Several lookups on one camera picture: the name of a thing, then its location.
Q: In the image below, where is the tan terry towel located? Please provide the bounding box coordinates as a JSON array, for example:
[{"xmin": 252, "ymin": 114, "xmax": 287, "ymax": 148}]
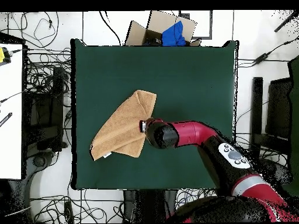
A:
[{"xmin": 89, "ymin": 89, "xmax": 157, "ymax": 161}]

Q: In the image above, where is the dark green table cloth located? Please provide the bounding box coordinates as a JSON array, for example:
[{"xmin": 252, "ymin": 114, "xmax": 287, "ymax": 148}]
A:
[{"xmin": 70, "ymin": 38, "xmax": 239, "ymax": 190}]

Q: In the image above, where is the black equipment box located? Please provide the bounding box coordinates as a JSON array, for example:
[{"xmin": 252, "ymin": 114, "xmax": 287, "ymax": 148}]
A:
[{"xmin": 24, "ymin": 66, "xmax": 68, "ymax": 153}]

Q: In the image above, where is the blue garment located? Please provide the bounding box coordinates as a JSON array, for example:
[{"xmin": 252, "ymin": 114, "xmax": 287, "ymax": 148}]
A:
[{"xmin": 161, "ymin": 20, "xmax": 187, "ymax": 47}]

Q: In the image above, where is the open cardboard box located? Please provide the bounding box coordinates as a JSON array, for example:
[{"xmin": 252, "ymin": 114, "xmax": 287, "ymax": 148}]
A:
[{"xmin": 124, "ymin": 10, "xmax": 202, "ymax": 47}]

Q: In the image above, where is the grey round floor base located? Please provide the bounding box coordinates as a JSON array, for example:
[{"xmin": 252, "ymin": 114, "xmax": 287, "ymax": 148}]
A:
[{"xmin": 31, "ymin": 151, "xmax": 55, "ymax": 169}]

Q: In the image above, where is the black power strip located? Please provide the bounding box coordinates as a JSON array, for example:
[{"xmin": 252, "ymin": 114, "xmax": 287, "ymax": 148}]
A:
[{"xmin": 64, "ymin": 201, "xmax": 75, "ymax": 223}]

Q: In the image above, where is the black upright bar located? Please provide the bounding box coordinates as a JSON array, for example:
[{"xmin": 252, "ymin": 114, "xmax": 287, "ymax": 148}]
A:
[{"xmin": 249, "ymin": 76, "xmax": 264, "ymax": 160}]

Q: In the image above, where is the white desk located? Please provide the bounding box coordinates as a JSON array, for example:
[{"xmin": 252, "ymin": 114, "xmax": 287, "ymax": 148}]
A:
[{"xmin": 0, "ymin": 43, "xmax": 23, "ymax": 180}]

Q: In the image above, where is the black strip tool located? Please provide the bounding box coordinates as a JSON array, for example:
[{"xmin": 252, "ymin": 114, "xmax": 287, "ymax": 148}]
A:
[{"xmin": 0, "ymin": 112, "xmax": 13, "ymax": 128}]

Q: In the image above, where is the black power adapter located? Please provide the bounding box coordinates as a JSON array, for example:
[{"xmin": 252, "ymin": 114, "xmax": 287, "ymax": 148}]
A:
[{"xmin": 253, "ymin": 52, "xmax": 270, "ymax": 65}]

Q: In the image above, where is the yellow and black device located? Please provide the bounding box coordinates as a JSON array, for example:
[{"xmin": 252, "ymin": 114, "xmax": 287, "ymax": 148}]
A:
[{"xmin": 0, "ymin": 46, "xmax": 12, "ymax": 67}]

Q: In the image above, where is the black rod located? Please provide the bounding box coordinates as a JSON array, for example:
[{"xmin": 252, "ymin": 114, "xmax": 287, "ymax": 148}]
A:
[{"xmin": 273, "ymin": 10, "xmax": 299, "ymax": 33}]

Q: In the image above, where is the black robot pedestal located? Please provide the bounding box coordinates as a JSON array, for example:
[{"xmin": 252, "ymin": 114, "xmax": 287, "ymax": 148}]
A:
[{"xmin": 123, "ymin": 189, "xmax": 179, "ymax": 222}]

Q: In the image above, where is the grey rectangular frame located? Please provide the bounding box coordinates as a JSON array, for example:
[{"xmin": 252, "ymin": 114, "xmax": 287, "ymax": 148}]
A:
[{"xmin": 178, "ymin": 10, "xmax": 213, "ymax": 40}]

